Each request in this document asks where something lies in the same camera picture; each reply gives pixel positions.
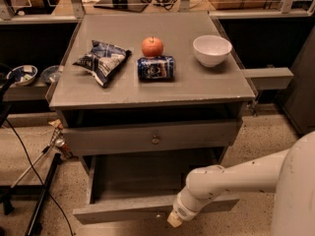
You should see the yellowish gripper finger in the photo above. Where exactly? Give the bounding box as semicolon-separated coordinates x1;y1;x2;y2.
167;210;183;228

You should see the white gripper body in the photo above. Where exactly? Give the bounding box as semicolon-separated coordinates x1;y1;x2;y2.
171;187;211;221

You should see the grey drawer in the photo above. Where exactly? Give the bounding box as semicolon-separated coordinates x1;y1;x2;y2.
72;147;241;226
63;119;241;156

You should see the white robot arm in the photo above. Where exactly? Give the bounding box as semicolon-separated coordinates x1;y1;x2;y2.
167;132;315;236

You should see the grey top drawer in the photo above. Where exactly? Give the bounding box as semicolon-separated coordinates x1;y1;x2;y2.
63;119;241;156

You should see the grey wooden drawer cabinet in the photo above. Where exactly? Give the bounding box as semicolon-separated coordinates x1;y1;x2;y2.
45;12;257;159

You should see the white stick with metal cap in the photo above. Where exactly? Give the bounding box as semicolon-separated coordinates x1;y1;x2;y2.
10;139;57;190

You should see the white ceramic bowl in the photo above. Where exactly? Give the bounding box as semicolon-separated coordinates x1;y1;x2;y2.
193;35;232;67

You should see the red apple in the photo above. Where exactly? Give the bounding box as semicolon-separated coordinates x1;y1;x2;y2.
141;36;163;57

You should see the black metal floor stand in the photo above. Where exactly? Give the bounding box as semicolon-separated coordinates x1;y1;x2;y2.
0;153;62;236

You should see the blue white chip bag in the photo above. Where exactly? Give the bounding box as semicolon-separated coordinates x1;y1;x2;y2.
74;40;132;88

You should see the clear glass bowl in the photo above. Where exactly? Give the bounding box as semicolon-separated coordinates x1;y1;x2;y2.
40;65;63;85

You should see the bowl with blue contents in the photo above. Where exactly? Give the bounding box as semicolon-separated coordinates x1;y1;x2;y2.
7;65;37;87

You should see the black monitor stand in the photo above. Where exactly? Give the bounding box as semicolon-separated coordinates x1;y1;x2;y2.
94;0;149;13

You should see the black cable on floor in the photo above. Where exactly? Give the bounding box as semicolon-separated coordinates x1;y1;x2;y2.
0;115;77;236

